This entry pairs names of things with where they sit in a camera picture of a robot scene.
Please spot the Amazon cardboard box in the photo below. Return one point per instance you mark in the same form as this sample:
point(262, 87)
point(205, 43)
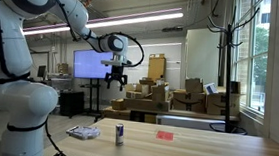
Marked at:
point(189, 102)
point(216, 105)

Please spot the small brown cardboard box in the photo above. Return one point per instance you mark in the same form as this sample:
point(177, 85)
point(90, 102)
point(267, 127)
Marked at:
point(118, 104)

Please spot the small computer monitor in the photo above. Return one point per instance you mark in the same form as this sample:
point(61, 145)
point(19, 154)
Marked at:
point(41, 71)

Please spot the large TV screen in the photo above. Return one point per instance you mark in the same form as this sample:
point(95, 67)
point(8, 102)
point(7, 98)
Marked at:
point(90, 64)

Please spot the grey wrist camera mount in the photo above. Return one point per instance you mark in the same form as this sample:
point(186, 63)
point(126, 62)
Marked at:
point(115, 62)

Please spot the long flat cardboard box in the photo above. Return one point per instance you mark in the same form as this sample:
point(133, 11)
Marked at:
point(147, 105)

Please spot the long ceiling light strip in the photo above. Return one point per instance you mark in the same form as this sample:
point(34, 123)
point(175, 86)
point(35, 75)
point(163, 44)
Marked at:
point(134, 20)

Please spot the silver blue soda can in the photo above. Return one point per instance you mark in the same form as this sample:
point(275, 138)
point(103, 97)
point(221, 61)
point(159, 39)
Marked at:
point(119, 135)

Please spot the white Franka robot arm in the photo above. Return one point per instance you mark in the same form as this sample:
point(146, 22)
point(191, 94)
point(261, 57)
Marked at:
point(20, 102)

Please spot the tall upright cardboard box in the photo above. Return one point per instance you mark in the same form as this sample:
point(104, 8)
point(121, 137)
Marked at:
point(156, 67)

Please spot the small flat cardboard box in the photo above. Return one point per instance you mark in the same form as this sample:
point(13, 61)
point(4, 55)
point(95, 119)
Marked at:
point(135, 95)

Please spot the red flat block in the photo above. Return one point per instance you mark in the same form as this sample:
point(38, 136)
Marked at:
point(164, 135)

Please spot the black TV stand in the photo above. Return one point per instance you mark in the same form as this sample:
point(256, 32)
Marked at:
point(91, 97)

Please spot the white blue package box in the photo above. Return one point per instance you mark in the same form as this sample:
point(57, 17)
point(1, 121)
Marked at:
point(211, 88)

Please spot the medium cardboard box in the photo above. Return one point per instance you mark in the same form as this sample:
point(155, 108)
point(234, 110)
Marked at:
point(160, 93)

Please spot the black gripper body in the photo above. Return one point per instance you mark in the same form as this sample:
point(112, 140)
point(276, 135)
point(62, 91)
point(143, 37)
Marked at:
point(118, 71)

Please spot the wall whiteboard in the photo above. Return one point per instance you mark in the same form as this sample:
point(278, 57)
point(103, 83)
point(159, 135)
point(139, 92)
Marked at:
point(171, 62)

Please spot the black coat rack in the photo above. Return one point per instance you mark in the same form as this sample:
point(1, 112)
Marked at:
point(227, 78)

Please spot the open cardboard box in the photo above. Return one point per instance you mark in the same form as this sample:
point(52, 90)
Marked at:
point(194, 85)

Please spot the black floor cabinet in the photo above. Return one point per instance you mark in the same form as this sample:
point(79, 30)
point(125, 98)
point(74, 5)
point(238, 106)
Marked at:
point(71, 103)

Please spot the large window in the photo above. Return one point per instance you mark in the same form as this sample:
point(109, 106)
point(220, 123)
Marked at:
point(252, 63)

